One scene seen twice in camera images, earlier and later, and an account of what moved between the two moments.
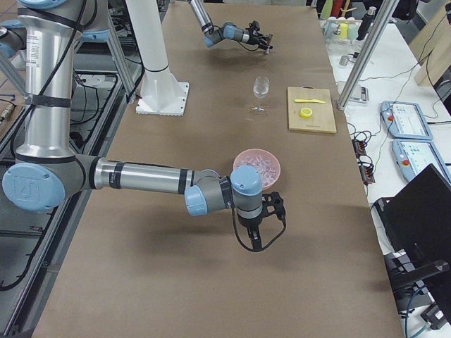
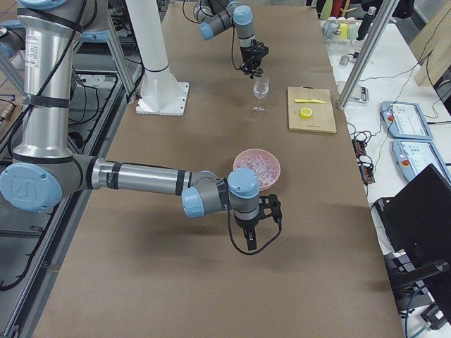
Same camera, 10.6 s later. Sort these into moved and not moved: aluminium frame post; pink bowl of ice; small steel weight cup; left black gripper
Moved: left black gripper
Not moved: aluminium frame post; small steel weight cup; pink bowl of ice
